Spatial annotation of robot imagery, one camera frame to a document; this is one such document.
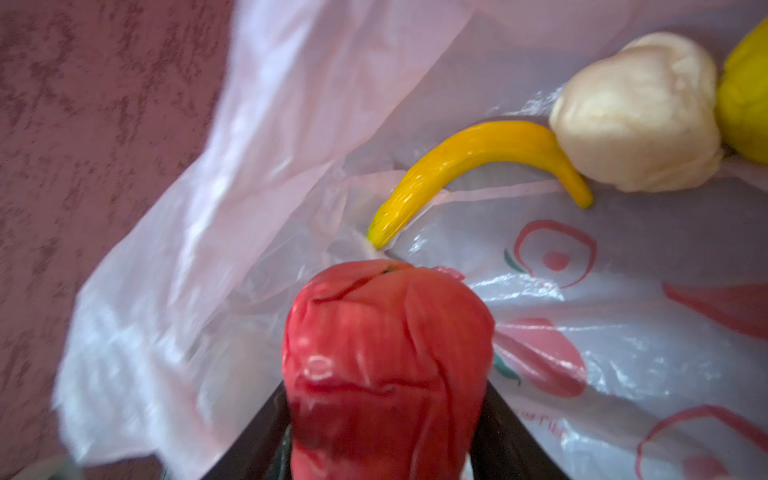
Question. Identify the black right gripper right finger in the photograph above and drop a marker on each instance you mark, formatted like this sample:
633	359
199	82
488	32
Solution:
503	449

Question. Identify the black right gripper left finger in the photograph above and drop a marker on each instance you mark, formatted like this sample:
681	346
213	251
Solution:
263	449

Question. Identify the red strawberry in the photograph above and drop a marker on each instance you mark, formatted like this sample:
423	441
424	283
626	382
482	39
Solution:
385	369

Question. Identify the pink printed plastic bag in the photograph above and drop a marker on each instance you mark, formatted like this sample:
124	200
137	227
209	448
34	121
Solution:
632	335

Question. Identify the yellow banana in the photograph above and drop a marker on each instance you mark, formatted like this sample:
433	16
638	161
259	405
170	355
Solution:
513	141

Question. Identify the yellow lemon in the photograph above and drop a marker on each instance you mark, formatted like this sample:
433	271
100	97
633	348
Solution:
741	96

